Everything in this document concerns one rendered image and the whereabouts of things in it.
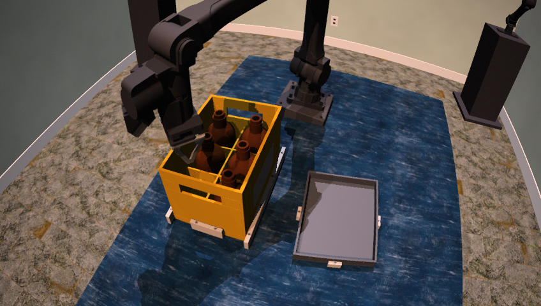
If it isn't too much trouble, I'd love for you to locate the orange divided crate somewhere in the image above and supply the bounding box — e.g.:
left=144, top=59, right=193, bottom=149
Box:
left=158, top=95, right=282, bottom=241

